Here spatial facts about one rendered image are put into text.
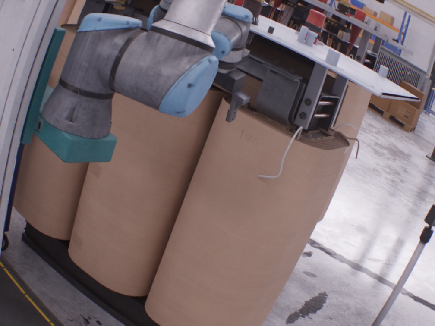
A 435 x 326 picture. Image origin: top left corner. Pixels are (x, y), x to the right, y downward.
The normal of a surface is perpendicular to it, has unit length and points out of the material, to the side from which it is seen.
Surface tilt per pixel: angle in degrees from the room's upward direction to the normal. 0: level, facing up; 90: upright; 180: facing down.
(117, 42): 55
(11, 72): 90
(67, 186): 90
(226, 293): 90
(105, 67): 103
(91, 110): 70
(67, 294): 0
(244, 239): 90
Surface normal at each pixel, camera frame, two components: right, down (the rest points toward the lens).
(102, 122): 0.84, 0.11
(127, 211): -0.30, 0.18
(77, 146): 0.70, 0.45
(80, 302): 0.35, -0.89
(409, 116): -0.48, 0.09
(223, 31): 0.47, -0.57
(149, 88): -0.36, 0.42
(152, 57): -0.34, -0.07
